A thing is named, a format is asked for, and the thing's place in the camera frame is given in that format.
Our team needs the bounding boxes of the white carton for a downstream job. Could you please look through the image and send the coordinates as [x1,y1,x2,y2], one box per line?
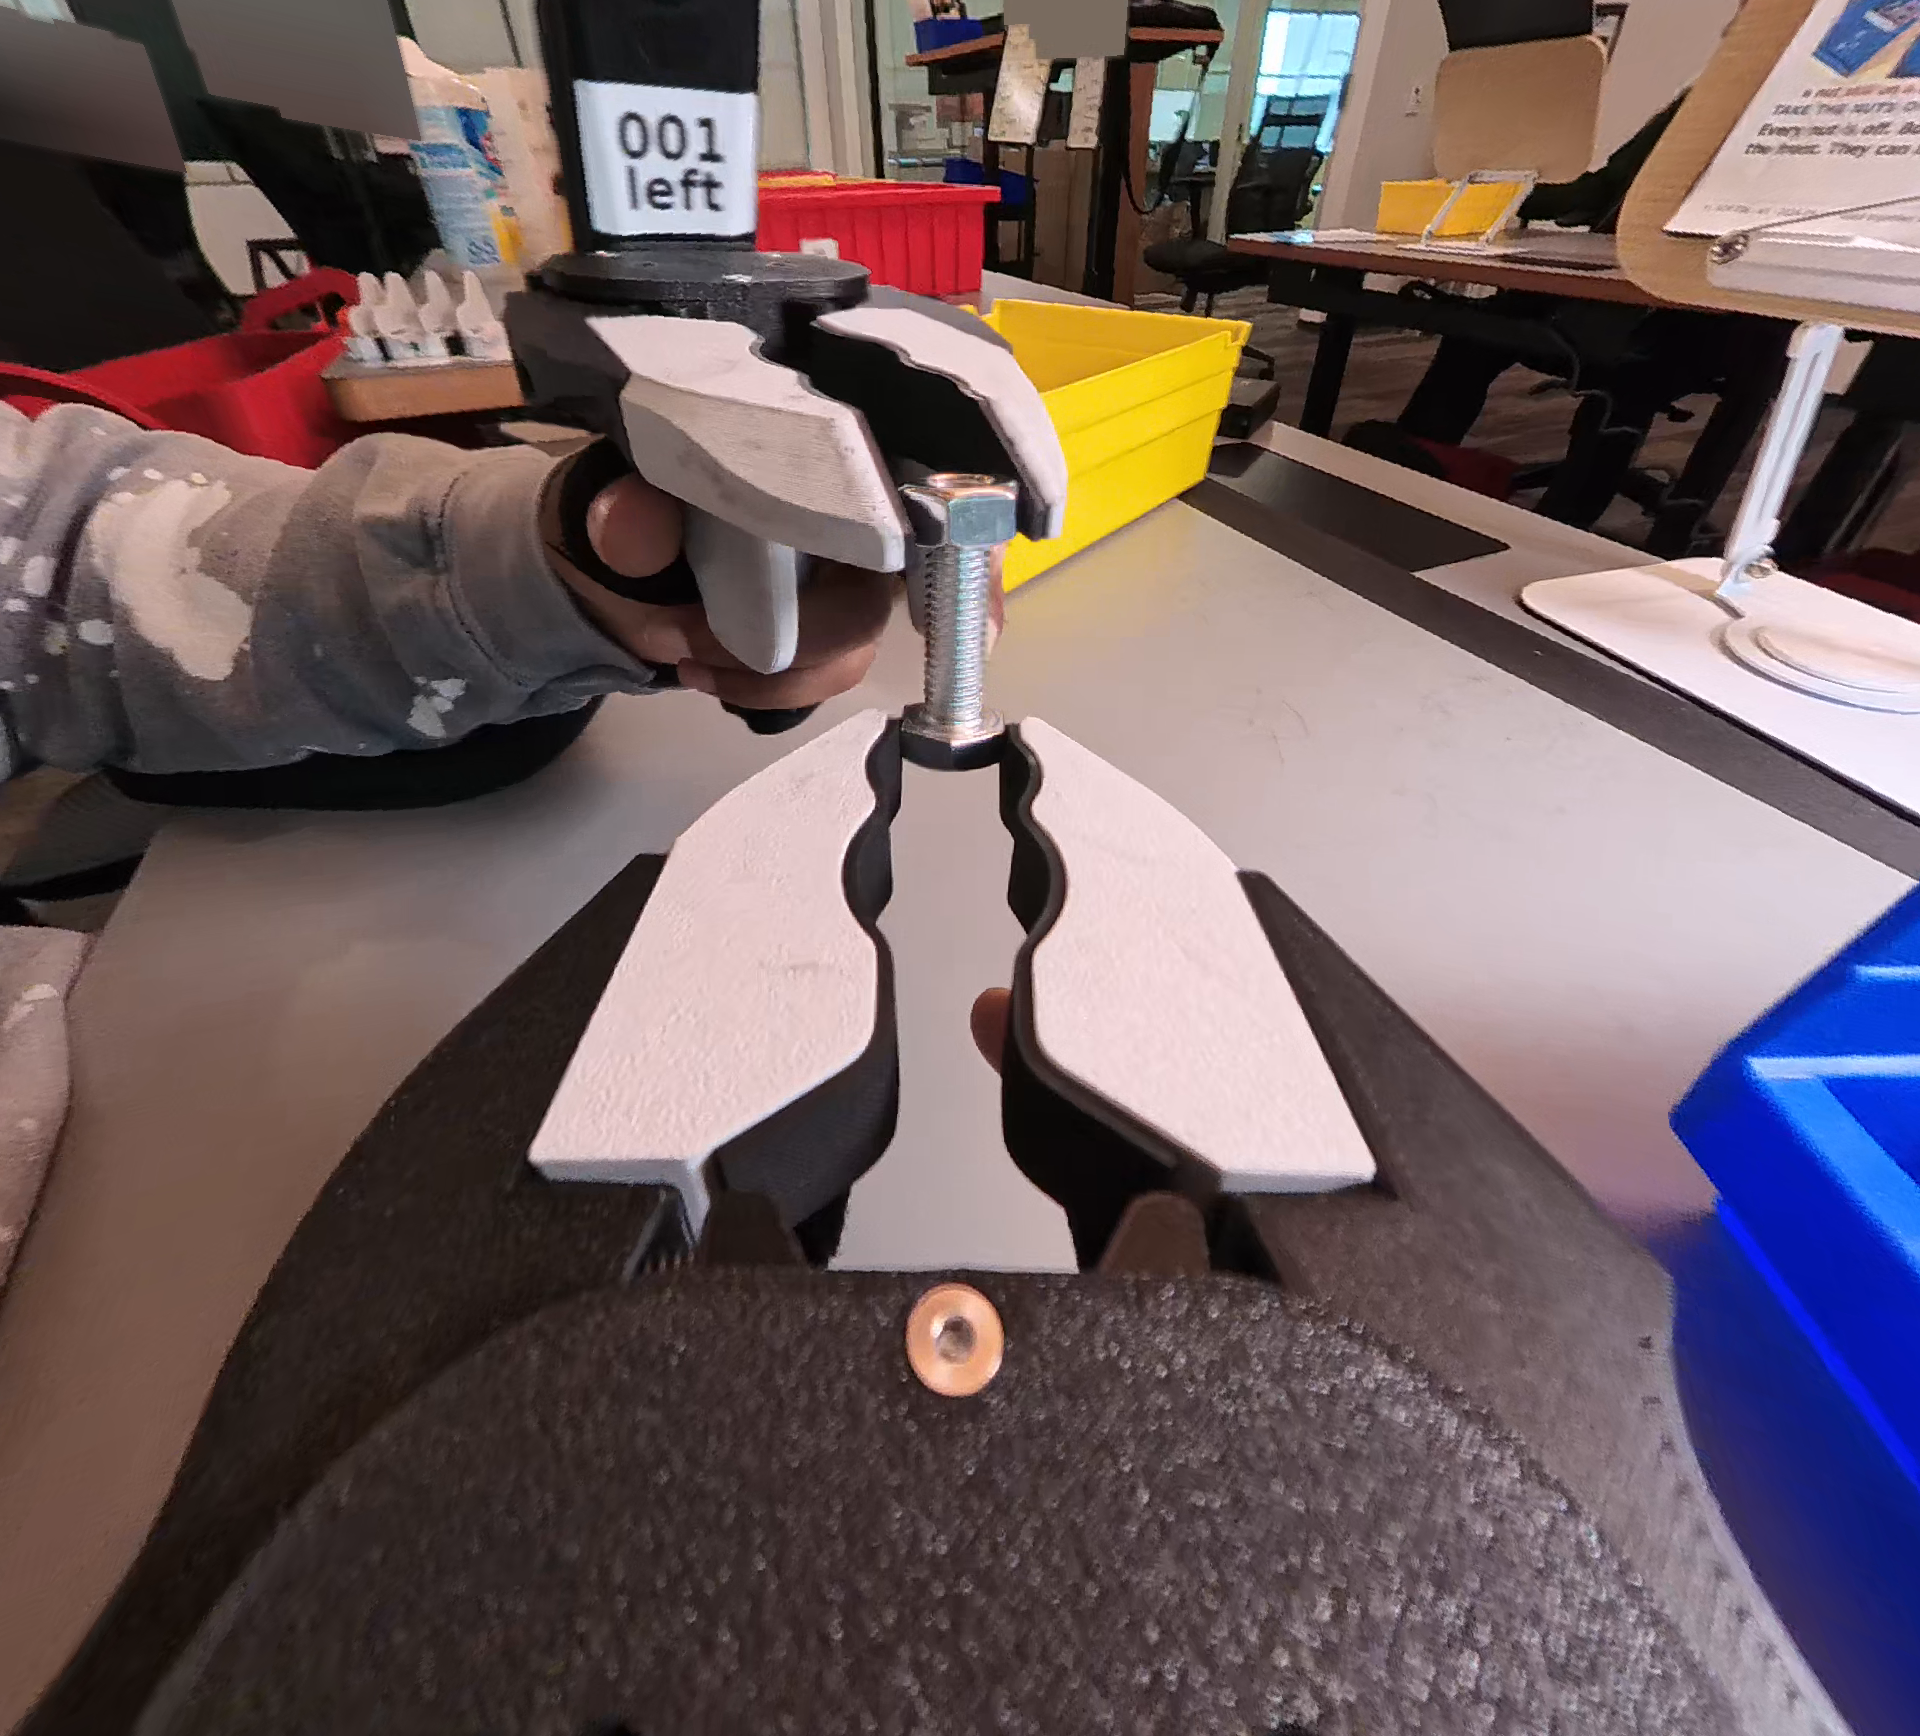
[476,63,575,269]

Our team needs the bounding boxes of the person's left hand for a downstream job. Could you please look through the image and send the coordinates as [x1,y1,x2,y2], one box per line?
[541,460,1003,718]

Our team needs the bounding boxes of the blue plastic bin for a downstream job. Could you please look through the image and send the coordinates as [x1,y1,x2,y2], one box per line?
[1667,885,1920,1736]

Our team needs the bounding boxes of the red plastic basket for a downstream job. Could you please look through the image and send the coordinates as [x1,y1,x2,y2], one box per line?
[0,266,362,470]

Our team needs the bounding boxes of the black monitor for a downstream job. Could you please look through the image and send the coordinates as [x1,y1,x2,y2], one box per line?
[179,101,451,284]

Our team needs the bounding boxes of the brown office desk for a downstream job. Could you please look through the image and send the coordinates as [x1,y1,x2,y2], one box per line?
[1226,225,1652,449]

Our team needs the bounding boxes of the yellow plastic bin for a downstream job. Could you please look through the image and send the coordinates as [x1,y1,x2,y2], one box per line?
[960,299,1254,597]

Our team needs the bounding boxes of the small white stand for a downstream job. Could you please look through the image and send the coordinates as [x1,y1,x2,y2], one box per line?
[1421,169,1542,250]

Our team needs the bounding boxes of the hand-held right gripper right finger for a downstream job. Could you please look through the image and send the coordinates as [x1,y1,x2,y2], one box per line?
[995,721,1378,1229]

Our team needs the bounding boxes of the small yellow bin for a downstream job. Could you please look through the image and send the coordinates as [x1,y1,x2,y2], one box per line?
[1376,177,1519,242]

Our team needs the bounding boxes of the printed instruction sheet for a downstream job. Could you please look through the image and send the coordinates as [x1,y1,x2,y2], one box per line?
[1662,0,1920,255]

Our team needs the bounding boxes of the red plastic bin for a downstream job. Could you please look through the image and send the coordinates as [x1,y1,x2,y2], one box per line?
[753,173,1001,302]

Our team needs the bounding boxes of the small wooden board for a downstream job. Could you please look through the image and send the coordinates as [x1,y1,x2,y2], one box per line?
[1431,32,1610,187]

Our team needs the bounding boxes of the wooden clipboard board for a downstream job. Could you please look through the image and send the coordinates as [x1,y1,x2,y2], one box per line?
[1616,0,1920,340]

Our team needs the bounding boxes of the person's left forearm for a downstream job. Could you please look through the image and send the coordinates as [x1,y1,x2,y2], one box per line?
[0,400,662,778]

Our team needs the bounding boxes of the steel hex bolt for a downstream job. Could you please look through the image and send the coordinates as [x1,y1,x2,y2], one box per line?
[899,542,1009,770]

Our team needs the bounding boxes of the person's spattered grey sweatshirt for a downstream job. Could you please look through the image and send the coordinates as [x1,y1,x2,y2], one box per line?
[0,927,95,1289]

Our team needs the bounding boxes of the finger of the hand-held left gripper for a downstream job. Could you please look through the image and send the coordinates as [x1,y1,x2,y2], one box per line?
[809,302,1070,542]
[584,315,912,572]

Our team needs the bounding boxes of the black office chair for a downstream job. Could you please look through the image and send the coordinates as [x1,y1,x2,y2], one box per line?
[1146,92,1330,315]

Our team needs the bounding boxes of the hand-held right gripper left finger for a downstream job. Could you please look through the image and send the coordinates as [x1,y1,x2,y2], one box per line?
[527,705,901,1236]

